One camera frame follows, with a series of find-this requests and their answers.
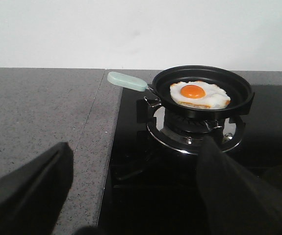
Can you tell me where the fried egg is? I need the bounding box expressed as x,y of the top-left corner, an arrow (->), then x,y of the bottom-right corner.
170,81 -> 231,110

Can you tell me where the black frying pan mint handle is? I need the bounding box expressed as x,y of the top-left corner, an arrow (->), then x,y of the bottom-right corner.
107,66 -> 254,120

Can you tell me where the silver wire pan reducer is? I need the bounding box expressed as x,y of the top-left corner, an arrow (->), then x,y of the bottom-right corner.
143,96 -> 224,130

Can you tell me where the black glass gas hob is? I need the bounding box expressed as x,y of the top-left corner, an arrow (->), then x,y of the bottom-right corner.
98,85 -> 282,235

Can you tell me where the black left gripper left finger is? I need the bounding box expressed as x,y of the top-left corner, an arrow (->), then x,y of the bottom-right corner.
0,142 -> 73,235

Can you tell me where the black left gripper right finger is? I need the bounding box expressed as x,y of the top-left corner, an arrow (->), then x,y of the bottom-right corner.
196,137 -> 282,235

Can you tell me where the left black burner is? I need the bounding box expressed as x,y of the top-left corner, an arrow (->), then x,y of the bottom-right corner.
164,113 -> 225,133

